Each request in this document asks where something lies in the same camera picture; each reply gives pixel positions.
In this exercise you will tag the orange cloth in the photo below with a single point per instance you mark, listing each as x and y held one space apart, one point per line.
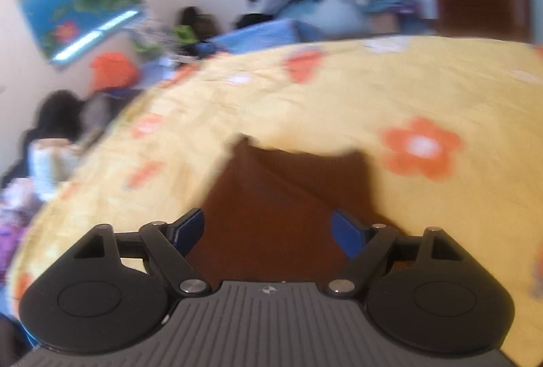
112 70

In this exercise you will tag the purple cloth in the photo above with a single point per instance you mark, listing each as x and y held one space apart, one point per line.
10 222

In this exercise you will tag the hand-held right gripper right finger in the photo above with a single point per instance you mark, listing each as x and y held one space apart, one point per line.
348 232

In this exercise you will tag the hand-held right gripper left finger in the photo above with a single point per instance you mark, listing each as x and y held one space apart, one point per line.
191 228

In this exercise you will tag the blue bedding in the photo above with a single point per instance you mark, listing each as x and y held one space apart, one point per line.
263 36

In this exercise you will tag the brown small garment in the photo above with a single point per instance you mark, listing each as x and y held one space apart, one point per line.
275 197

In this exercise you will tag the yellow printed blanket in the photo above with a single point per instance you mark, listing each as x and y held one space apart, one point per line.
339 95

